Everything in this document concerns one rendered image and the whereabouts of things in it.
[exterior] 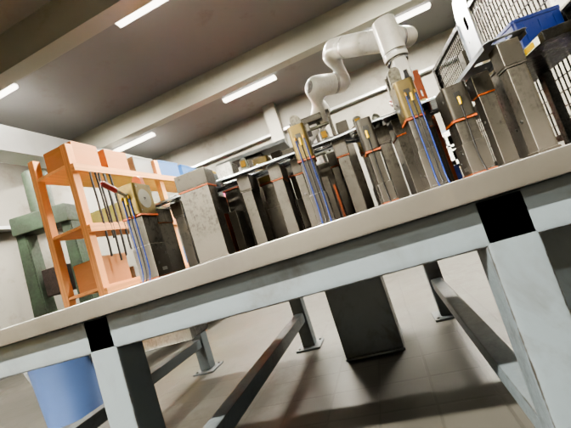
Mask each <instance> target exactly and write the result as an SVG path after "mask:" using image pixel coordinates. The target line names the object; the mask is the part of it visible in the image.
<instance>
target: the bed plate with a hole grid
mask: <svg viewBox="0 0 571 428"><path fill-rule="evenodd" d="M569 172H571V144H566V145H563V146H561V147H558V148H555V149H550V150H547V151H545V152H542V153H539V154H537V155H532V156H530V157H527V158H524V159H521V160H517V161H514V162H511V163H508V164H505V165H503V166H498V167H496V168H493V169H490V170H488V171H485V172H480V173H478V174H475V175H472V176H469V177H464V178H462V179H459V180H456V181H454V182H451V183H446V184H444V185H441V186H438V187H436V188H433V189H429V190H425V191H422V192H420V193H417V194H413V195H410V196H407V197H404V198H402V199H399V200H395V201H392V202H389V203H386V204H384V205H380V206H376V207H373V208H370V209H368V210H365V211H361V212H358V213H355V214H353V215H350V216H347V217H343V218H339V219H337V220H334V221H331V222H327V223H324V224H321V225H319V226H316V227H313V228H309V229H306V230H303V231H301V232H298V233H294V234H290V235H287V236H285V237H282V238H279V239H275V240H272V241H269V242H267V243H264V244H261V245H257V246H253V247H251V248H248V249H245V250H243V251H238V252H236V253H233V254H230V255H227V256H223V257H220V258H218V259H215V260H212V261H209V262H204V263H202V264H199V265H196V266H193V267H189V268H186V269H184V270H181V271H178V272H176V273H171V274H168V275H165V276H162V277H160V278H157V279H152V280H150V281H147V282H144V283H142V284H137V285H135V286H132V287H129V288H126V289H123V290H118V291H116V292H113V293H110V294H108V295H105V296H101V297H98V298H95V299H92V300H90V301H85V302H83V303H79V304H76V305H74V306H71V307H67V308H64V309H61V310H59V311H56V312H53V313H49V314H46V315H43V316H41V317H37V318H33V319H30V320H27V321H25V322H22V323H19V324H15V325H12V326H9V327H7V328H4V329H0V347H1V346H7V345H9V344H12V343H15V342H18V341H23V340H26V339H29V338H32V337H34V336H38V335H42V334H46V333H48V332H51V331H54V330H57V329H62V328H64V327H68V326H71V325H73V324H79V323H81V322H84V321H87V320H90V319H93V318H97V317H101V316H104V315H106V314H109V313H114V312H117V311H121V310H123V309H126V308H129V307H134V306H137V305H139V304H143V303H146V302H148V301H153V300H156V299H159V298H162V297H165V296H169V295H172V294H176V293H178V292H181V291H184V290H189V289H192V288H195V287H198V286H201V285H204V284H209V283H211V282H214V281H218V280H220V279H225V278H228V277H231V276H234V275H236V274H240V273H244V272H247V271H251V270H253V269H256V268H261V267H264V266H267V265H269V264H273V263H276V262H281V261H284V260H286V259H289V258H293V257H295V256H300V255H303V254H306V253H309V252H311V251H316V250H319V249H322V248H325V247H328V246H331V245H336V244H339V243H342V242H344V241H348V240H351V239H356V238H358V237H361V236H364V235H367V234H372V233H374V232H378V231H381V230H383V229H386V228H391V227H394V226H397V225H400V224H403V223H406V222H411V221H414V220H416V219H419V218H423V217H427V216H431V215H433V214H436V213H439V212H442V211H447V210H449V209H453V208H456V207H458V206H463V205H466V204H469V203H472V202H475V201H478V200H482V199H486V198H489V197H491V196H494V195H498V194H502V193H505V192H508V191H511V190H514V189H519V188H521V187H524V186H528V185H530V184H533V183H538V182H541V181H544V180H546V179H550V178H553V177H557V176H561V175H563V174H566V173H569Z"/></svg>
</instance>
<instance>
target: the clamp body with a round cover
mask: <svg viewBox="0 0 571 428"><path fill-rule="evenodd" d="M266 161H271V158H270V157H269V156H267V155H263V156H261V157H258V158H256V159H254V160H252V164H253V166H257V165H259V164H262V163H264V162H266ZM257 180H258V183H259V186H260V187H262V189H263V193H264V196H265V199H266V202H267V205H268V208H269V209H268V211H269V215H270V219H271V222H272V224H273V227H274V231H275V234H276V238H277V239H279V238H282V237H285V236H287V235H289V232H288V229H287V226H286V221H285V219H284V216H283V213H282V210H281V208H280V203H279V200H278V197H277V194H276V192H275V189H274V185H273V183H272V182H271V180H270V177H269V175H267V176H264V177H260V178H258V179H257Z"/></svg>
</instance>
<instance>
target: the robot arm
mask: <svg viewBox="0 0 571 428"><path fill-rule="evenodd" d="M417 37H418V32H417V30H416V28H415V27H414V26H411V25H399V24H398V23H397V20H396V19H395V16H394V14H384V15H383V16H381V17H380V18H378V19H377V20H376V21H375V22H374V23H373V25H372V31H360V32H355V33H351V34H347V35H344V36H339V37H334V38H332V39H330V40H328V41H327V42H326V44H325V46H324V49H323V60H324V62H325V63H326V65H328V66H329V67H330V68H331V69H333V73H327V74H320V75H316V76H311V77H310V78H309V79H308V80H307V82H306V85H305V92H306V94H307V96H308V98H309V100H310V101H311V104H312V109H311V114H310V115H313V114H316V113H318V112H320V114H321V116H322V119H323V121H321V122H320V124H322V123H324V122H327V121H328V120H327V117H326V114H325V109H328V110H329V113H331V109H330V106H329V105H328V104H327V103H326V102H325V101H324V97H325V96H327V95H334V94H339V93H344V92H345V91H347V90H348V87H349V85H350V76H349V74H348V72H347V70H346V68H345V66H344V64H343V62H342V59H346V58H352V57H358V56H362V55H368V54H382V58H383V61H384V63H385V66H387V68H388V69H391V68H393V67H397V68H398V69H399V72H400V75H401V78H402V80H403V79H405V78H407V77H410V76H411V77H412V80H413V81H414V75H413V72H412V70H411V68H410V64H409V62H408V60H407V59H408V58H409V57H408V55H409V53H408V50H407V48H409V47H411V46H413V45H414V44H415V43H416V40H417ZM312 134H313V136H312V137H310V139H311V144H316V143H318V142H317V139H316V135H317V134H319V130H318V129H316V130H313V131H312ZM316 158H318V161H317V163H316V165H319V164H322V163H324V160H323V157H322V155H320V156H318V157H316Z"/></svg>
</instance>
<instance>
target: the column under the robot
mask: <svg viewBox="0 0 571 428"><path fill-rule="evenodd" d="M325 295H326V298H327V301H328V303H329V307H330V310H331V314H332V317H333V319H334V322H335V325H336V329H337V332H338V334H339V337H340V341H341V343H342V348H343V351H344V353H345V356H346V362H350V361H353V360H358V359H362V358H370V357H374V356H378V355H382V354H387V353H390V352H398V351H403V350H405V345H404V337H403V333H402V329H401V327H400V326H399V321H398V319H397V316H396V313H395V311H394V308H393V304H392V302H391V299H390V296H389V294H388V291H387V286H386V284H385V281H384V278H383V276H380V277H377V278H373V279H367V280H365V281H361V282H358V283H355V284H349V285H346V286H343V287H339V288H336V289H333V290H327V291H325Z"/></svg>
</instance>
